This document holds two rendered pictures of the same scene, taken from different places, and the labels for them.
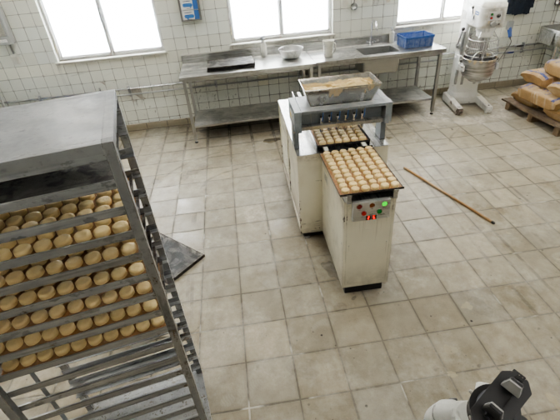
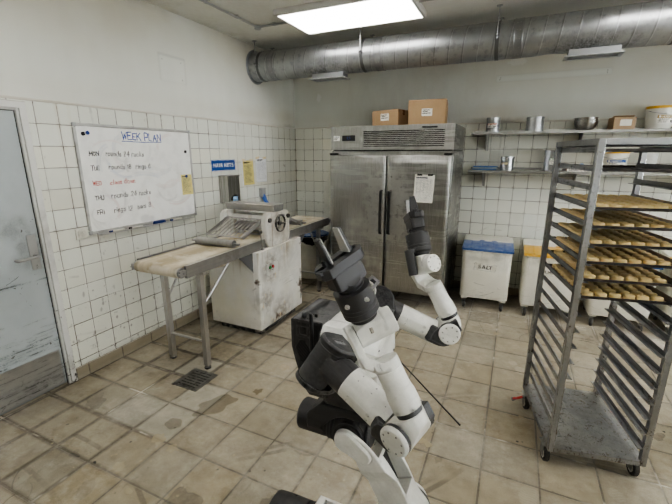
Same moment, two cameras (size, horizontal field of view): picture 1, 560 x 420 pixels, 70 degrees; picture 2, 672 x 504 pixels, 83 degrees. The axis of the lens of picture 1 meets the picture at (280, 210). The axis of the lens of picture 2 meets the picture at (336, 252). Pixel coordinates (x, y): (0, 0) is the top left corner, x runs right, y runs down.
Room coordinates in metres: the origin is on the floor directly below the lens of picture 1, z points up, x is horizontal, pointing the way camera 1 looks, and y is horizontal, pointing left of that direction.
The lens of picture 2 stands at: (0.82, -1.75, 1.75)
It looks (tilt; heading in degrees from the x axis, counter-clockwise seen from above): 15 degrees down; 120
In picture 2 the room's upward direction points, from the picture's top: straight up
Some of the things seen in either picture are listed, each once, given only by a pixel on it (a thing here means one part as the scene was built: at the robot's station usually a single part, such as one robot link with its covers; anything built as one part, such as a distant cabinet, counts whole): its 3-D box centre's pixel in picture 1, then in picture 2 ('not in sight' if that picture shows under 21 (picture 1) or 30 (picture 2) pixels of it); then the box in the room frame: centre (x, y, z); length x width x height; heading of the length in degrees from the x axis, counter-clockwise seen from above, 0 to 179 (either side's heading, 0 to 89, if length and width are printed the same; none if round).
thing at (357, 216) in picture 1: (371, 209); not in sight; (2.03, -0.57, 0.77); 0.24 x 0.04 x 0.14; 94
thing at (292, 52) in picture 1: (291, 52); not in sight; (5.44, -0.32, 0.94); 0.33 x 0.33 x 0.12
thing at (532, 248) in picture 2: not in sight; (546, 278); (0.87, 2.99, 0.38); 0.64 x 0.54 x 0.77; 96
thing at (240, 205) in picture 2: not in sight; (254, 206); (-1.82, 1.22, 1.23); 0.58 x 0.19 x 0.07; 5
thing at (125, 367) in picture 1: (132, 364); (619, 382); (1.30, 0.84, 0.42); 0.64 x 0.03 x 0.03; 106
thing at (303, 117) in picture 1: (338, 121); not in sight; (2.89, -0.51, 1.01); 0.72 x 0.33 x 0.34; 94
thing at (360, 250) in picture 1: (353, 217); not in sight; (2.39, -0.54, 0.45); 0.70 x 0.34 x 0.90; 4
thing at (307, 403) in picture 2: not in sight; (336, 415); (0.23, -0.71, 0.84); 0.28 x 0.13 x 0.18; 5
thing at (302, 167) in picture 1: (325, 161); not in sight; (3.37, -0.48, 0.42); 1.28 x 0.72 x 0.84; 4
